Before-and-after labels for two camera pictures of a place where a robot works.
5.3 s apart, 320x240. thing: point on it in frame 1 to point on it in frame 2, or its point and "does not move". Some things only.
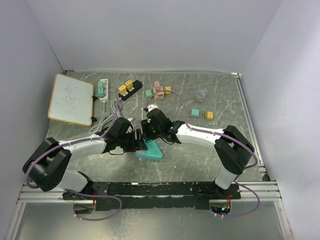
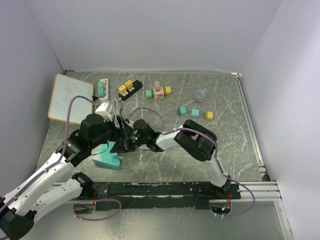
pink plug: (157, 85) does not move
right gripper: (145, 125) to (128, 147)
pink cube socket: (158, 95) does not move
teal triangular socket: (154, 152) to (101, 154)
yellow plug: (208, 115) does not move
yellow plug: (167, 88) does not move
